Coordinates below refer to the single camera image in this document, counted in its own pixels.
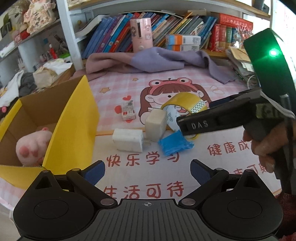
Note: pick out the pink cartoon table mat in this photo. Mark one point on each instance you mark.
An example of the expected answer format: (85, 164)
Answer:
(151, 174)

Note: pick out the red dictionary books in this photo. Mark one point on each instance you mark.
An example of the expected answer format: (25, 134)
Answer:
(228, 31)

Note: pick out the pink cylindrical device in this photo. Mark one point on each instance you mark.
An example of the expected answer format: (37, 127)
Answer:
(141, 31)

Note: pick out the yellow cardboard box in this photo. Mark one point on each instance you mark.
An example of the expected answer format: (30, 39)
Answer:
(70, 112)

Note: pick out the floral doll dress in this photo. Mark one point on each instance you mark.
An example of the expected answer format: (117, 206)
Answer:
(39, 14)

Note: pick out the pink plush pig toy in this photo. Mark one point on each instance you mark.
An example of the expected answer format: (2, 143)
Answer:
(31, 149)

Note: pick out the yellow tape roll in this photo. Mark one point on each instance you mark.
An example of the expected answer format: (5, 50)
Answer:
(182, 104)

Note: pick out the staples box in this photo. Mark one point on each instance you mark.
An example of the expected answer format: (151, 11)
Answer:
(127, 110)

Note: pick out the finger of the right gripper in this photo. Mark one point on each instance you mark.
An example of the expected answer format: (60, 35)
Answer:
(256, 115)
(250, 94)

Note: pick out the pink purple cloth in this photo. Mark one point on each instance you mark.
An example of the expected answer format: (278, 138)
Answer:
(152, 60)

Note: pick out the orange white box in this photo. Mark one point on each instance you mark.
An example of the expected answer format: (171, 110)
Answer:
(183, 42)

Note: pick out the pile of clothes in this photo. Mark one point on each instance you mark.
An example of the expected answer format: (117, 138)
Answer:
(20, 85)

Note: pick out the tissue pack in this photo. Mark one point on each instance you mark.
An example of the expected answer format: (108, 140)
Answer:
(49, 73)

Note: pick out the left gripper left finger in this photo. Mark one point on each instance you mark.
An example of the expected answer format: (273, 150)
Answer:
(85, 180)

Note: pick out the brown envelope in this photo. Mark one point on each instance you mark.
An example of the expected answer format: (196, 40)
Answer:
(240, 54)

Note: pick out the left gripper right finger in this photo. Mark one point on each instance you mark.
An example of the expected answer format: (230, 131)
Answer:
(210, 181)

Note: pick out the right hand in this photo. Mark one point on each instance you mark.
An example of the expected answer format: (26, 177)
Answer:
(275, 140)

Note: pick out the blue wrapper packet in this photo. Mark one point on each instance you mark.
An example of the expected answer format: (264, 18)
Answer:
(175, 143)

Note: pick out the beige square block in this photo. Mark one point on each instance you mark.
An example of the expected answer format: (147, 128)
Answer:
(155, 124)

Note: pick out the white power adapter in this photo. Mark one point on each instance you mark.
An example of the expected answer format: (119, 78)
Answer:
(130, 140)

